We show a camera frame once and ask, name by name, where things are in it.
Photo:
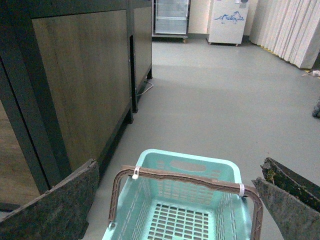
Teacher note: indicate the glass display fridge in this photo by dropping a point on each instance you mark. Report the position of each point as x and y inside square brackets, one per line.
[170, 19]

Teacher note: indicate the white freezer with blue drawing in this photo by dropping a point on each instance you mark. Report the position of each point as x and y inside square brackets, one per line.
[226, 21]

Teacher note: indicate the dark felt left gripper left finger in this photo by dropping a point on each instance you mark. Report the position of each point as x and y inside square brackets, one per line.
[58, 214]

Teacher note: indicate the stack of white panels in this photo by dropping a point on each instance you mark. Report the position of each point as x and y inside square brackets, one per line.
[290, 29]

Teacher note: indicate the light teal plastic basket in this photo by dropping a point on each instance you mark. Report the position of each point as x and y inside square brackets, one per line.
[176, 196]

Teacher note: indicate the dark wooden display cabinet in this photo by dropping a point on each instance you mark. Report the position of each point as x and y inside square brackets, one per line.
[71, 72]

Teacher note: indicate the dark felt left gripper right finger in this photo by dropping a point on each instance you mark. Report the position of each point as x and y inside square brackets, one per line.
[292, 201]

